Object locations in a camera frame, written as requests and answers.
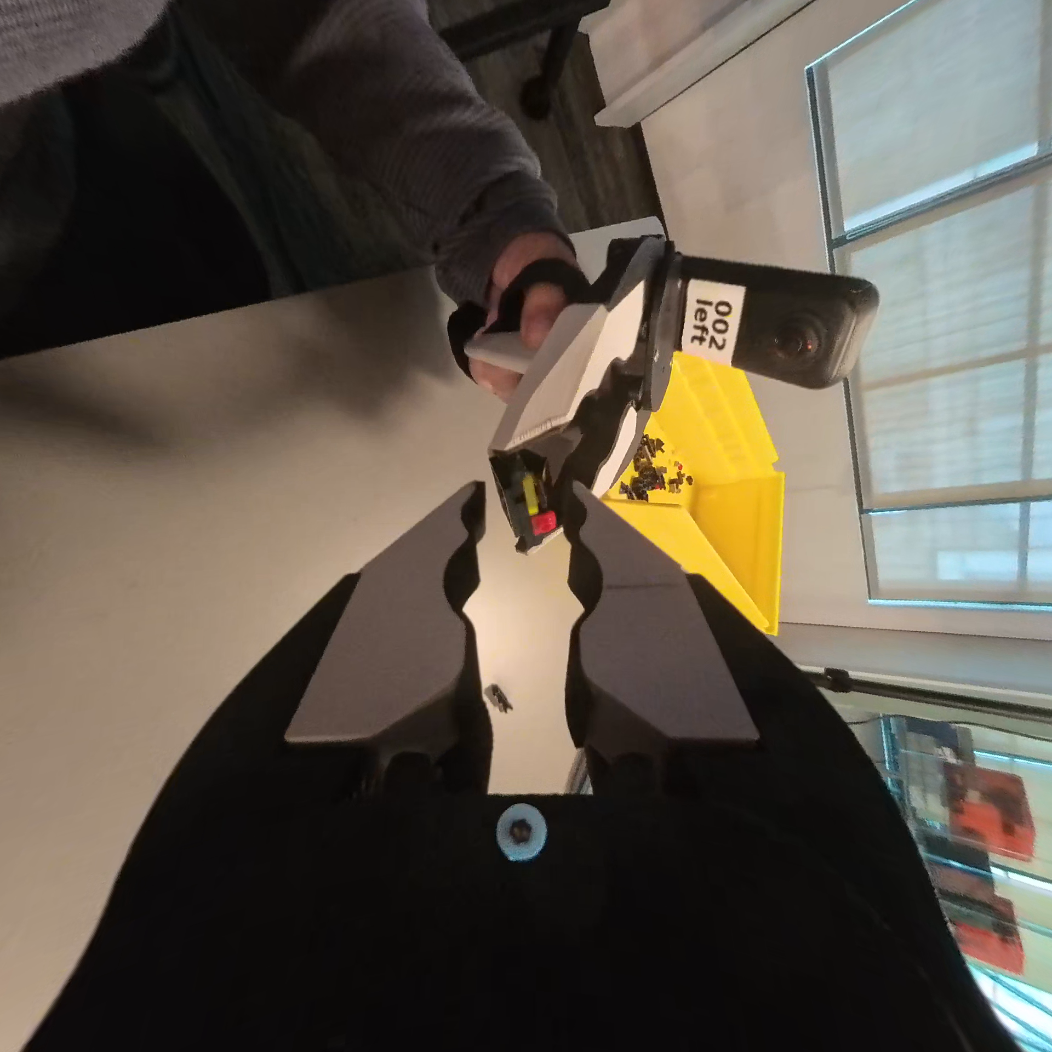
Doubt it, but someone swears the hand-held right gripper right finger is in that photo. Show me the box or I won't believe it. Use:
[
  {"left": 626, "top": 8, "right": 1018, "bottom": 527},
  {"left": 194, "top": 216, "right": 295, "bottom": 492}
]
[{"left": 565, "top": 482, "right": 761, "bottom": 751}]

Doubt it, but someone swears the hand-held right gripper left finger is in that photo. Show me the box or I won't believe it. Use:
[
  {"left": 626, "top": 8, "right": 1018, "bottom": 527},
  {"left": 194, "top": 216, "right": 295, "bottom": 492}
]
[{"left": 285, "top": 481, "right": 493, "bottom": 751}]

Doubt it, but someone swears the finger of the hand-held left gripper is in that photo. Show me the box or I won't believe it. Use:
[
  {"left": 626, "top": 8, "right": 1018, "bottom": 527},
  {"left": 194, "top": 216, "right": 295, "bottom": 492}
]
[
  {"left": 490, "top": 279, "right": 650, "bottom": 455},
  {"left": 567, "top": 382, "right": 644, "bottom": 494}
]

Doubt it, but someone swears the lego pieces pile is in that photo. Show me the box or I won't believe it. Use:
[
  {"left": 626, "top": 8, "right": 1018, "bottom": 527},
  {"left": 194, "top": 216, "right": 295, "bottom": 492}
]
[{"left": 620, "top": 436, "right": 695, "bottom": 502}]

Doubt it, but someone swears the small black red lego assembly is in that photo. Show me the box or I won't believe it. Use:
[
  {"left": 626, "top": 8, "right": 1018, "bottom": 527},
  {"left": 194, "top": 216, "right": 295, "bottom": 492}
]
[{"left": 490, "top": 452, "right": 564, "bottom": 556}]

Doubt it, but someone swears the yellow plastic parts bin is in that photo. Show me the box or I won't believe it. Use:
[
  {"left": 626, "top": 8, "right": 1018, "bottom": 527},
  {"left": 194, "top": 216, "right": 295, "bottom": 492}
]
[{"left": 600, "top": 353, "right": 786, "bottom": 636}]

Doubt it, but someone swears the person's left hand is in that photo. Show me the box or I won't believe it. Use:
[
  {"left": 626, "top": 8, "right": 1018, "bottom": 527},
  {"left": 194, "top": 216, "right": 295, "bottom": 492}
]
[{"left": 477, "top": 232, "right": 580, "bottom": 404}]

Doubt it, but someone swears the large paned window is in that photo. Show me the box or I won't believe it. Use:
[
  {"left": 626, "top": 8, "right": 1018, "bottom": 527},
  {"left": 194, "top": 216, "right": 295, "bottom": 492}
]
[{"left": 805, "top": 0, "right": 1052, "bottom": 609}]

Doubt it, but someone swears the black light stand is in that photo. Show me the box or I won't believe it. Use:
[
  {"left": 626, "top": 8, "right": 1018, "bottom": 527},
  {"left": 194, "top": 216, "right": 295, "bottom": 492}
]
[{"left": 801, "top": 666, "right": 1052, "bottom": 712}]

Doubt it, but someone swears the metal storage shelving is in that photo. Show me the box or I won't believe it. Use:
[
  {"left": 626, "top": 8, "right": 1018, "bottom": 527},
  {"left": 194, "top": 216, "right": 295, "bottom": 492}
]
[{"left": 879, "top": 715, "right": 1052, "bottom": 987}]

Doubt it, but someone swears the red storage box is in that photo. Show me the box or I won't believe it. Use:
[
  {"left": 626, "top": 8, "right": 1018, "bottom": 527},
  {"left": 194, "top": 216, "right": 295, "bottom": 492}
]
[
  {"left": 941, "top": 760, "right": 1037, "bottom": 860},
  {"left": 945, "top": 891, "right": 1028, "bottom": 975}
]

